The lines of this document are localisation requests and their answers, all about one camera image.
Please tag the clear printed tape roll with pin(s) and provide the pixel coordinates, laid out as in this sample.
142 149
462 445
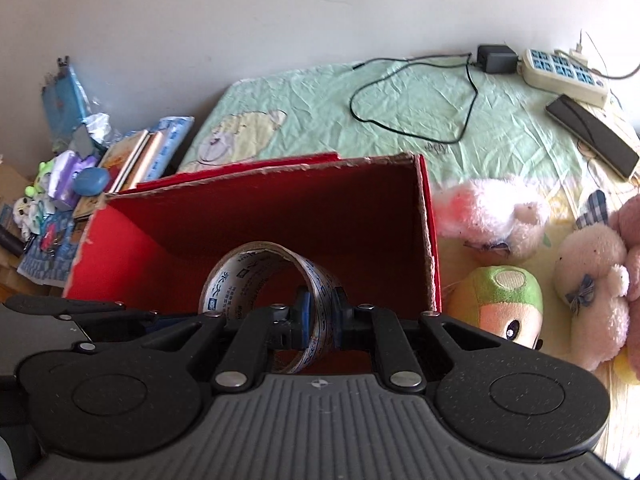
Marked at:
235 282

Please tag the pink plush bunny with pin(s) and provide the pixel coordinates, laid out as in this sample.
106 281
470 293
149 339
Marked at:
591 278

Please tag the purple wrapped package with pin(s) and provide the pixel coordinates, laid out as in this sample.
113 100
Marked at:
66 167

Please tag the green plush doll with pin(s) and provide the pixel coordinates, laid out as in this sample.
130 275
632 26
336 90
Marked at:
505 301

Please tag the pink white plush toy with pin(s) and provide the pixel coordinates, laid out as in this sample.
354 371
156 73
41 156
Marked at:
501 221

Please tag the black power adapter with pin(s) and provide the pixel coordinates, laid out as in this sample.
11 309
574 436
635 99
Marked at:
496 59

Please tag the large red cardboard box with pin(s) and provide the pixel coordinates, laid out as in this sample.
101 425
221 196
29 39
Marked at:
367 221

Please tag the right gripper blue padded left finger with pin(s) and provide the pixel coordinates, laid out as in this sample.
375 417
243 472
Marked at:
304 311

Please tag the black flat remote case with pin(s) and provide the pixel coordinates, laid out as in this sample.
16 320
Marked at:
604 141

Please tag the green cartoon bed sheet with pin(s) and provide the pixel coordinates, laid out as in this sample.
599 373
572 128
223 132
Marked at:
466 123

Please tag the blue oval soap case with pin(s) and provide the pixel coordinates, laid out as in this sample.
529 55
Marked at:
91 181

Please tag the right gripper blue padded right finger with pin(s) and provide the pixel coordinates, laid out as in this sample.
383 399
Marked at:
340 312

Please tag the white power strip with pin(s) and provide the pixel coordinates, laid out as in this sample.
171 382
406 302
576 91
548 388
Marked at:
559 74

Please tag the dark pink plush bear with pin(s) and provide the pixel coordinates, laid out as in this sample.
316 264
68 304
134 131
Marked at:
626 222

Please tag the blue plastic bag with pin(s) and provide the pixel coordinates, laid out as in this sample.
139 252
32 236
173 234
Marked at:
65 104

